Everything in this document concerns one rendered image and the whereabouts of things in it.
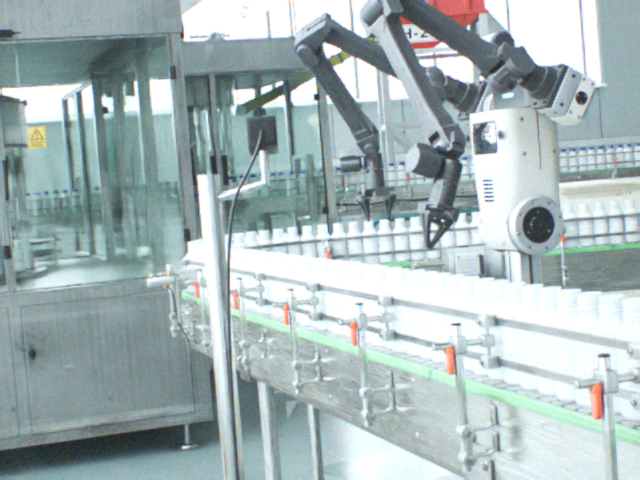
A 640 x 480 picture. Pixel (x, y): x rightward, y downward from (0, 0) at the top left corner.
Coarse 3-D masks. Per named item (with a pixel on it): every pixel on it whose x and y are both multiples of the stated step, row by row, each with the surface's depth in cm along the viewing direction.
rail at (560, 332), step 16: (240, 272) 356; (256, 272) 340; (320, 288) 289; (336, 288) 279; (272, 304) 328; (400, 304) 244; (416, 304) 236; (432, 304) 230; (336, 320) 281; (496, 320) 205; (512, 320) 200; (400, 336) 245; (560, 336) 185; (576, 336) 181; (592, 336) 177; (512, 368) 201; (528, 368) 196
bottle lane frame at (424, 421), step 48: (240, 336) 356; (288, 336) 311; (288, 384) 315; (336, 384) 280; (384, 384) 251; (432, 384) 228; (480, 384) 210; (384, 432) 254; (432, 432) 230; (480, 432) 211; (528, 432) 194; (576, 432) 180; (624, 432) 168
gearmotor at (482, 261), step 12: (444, 252) 473; (456, 252) 472; (468, 252) 471; (480, 252) 471; (492, 252) 471; (420, 264) 471; (432, 264) 470; (444, 264) 471; (456, 264) 467; (468, 264) 466; (480, 264) 469; (492, 264) 469; (480, 276) 472; (492, 276) 472
